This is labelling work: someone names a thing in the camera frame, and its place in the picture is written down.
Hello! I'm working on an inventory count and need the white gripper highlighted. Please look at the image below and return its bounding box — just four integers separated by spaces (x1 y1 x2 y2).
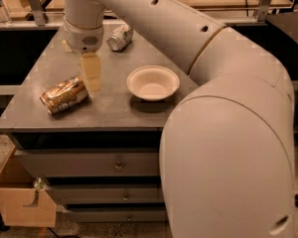
64 20 104 92

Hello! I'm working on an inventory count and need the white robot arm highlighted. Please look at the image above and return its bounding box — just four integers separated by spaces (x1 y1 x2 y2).
95 0 294 238

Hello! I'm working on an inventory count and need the orange crushed soda can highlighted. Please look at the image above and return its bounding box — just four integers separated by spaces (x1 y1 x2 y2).
40 75 88 115

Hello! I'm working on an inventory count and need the silver green soda can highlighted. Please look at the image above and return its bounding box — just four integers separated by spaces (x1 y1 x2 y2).
106 24 133 52

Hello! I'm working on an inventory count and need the yellow sponge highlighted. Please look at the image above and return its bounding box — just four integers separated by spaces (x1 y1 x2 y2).
62 40 73 53

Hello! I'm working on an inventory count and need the grey drawer cabinet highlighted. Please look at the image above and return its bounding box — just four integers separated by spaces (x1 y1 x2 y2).
0 33 197 212

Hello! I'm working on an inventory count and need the white paper bowl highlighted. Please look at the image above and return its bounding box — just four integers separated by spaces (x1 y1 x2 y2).
126 65 180 101

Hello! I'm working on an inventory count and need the top grey drawer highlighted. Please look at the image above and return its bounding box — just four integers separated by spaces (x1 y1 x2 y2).
16 149 159 178

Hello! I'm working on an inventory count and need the grey drawer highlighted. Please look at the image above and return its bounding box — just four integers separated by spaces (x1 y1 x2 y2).
66 205 168 223
16 149 159 178
46 183 164 205

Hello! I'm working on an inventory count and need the middle grey drawer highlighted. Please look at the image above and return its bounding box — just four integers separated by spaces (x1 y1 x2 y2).
46 183 164 205

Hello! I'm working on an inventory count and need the bottom grey drawer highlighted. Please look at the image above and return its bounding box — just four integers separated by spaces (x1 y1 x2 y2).
66 205 168 223

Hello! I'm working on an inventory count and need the wooden box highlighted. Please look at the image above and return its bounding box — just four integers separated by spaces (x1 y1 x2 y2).
0 147 57 227

